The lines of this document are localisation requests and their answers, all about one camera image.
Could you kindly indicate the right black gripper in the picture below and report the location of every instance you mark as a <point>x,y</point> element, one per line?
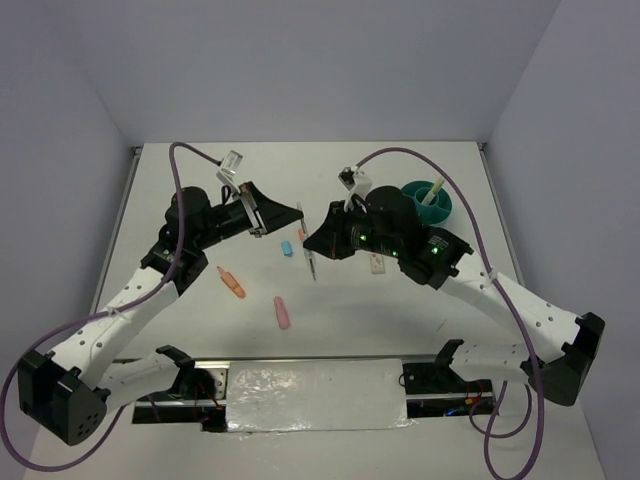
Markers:
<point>329,237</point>

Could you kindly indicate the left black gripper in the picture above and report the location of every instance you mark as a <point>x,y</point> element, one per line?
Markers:
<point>271,216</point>

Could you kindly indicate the blue highlighter cap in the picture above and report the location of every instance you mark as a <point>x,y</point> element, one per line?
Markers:
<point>286,249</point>

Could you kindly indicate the orange transparent highlighter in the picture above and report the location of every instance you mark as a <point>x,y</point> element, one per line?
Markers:
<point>231,282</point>

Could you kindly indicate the yellow thin highlighter pen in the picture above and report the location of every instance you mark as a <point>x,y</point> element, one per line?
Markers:
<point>433,191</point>

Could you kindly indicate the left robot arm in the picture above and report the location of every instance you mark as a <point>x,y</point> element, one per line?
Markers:
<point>71,388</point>

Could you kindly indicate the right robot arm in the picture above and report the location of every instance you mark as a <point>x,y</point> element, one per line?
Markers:
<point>558,347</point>

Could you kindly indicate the white eraser with label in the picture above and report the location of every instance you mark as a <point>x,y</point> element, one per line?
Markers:
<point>377,265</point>

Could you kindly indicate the teal round organizer container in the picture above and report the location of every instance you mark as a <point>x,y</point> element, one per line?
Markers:
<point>437,211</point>

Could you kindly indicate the silver foil sheet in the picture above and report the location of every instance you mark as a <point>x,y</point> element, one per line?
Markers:
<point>327,395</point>

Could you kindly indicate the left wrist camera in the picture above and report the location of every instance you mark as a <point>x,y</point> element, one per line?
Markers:
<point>228,168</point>

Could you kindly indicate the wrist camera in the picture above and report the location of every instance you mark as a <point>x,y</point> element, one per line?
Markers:
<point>358,185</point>
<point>228,168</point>

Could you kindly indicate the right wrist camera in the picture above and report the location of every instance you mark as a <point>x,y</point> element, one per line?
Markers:
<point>358,185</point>

